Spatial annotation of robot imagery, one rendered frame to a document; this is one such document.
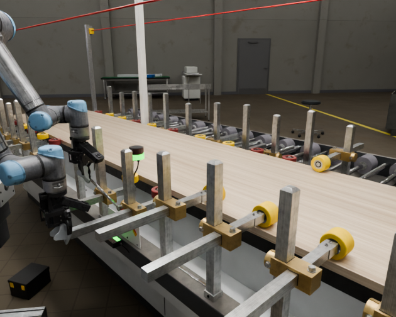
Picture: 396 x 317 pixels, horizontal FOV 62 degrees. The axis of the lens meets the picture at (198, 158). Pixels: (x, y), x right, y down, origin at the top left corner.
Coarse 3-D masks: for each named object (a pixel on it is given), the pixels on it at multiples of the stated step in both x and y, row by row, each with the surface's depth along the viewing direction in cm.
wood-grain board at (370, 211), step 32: (64, 128) 270; (128, 128) 269; (160, 128) 269; (192, 160) 185; (224, 160) 184; (256, 160) 184; (288, 160) 184; (192, 192) 141; (256, 192) 141; (320, 192) 140; (352, 192) 140; (384, 192) 140; (320, 224) 114; (352, 224) 114; (384, 224) 114; (352, 256) 96; (384, 256) 96
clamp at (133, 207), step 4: (124, 204) 137; (128, 204) 137; (132, 204) 137; (136, 204) 137; (124, 208) 138; (132, 208) 133; (136, 208) 133; (144, 208) 134; (132, 212) 134; (136, 212) 131; (140, 212) 133
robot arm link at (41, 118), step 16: (0, 32) 117; (0, 48) 115; (0, 64) 115; (16, 64) 118; (16, 80) 117; (16, 96) 119; (32, 96) 120; (32, 112) 121; (48, 112) 124; (32, 128) 121; (48, 128) 125
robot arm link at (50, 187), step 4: (64, 180) 110; (44, 184) 108; (48, 184) 107; (52, 184) 108; (56, 184) 108; (60, 184) 109; (64, 184) 110; (44, 188) 109; (48, 188) 108; (52, 188) 108; (56, 188) 108; (60, 188) 109; (64, 188) 111; (48, 192) 109; (52, 192) 108; (56, 192) 109
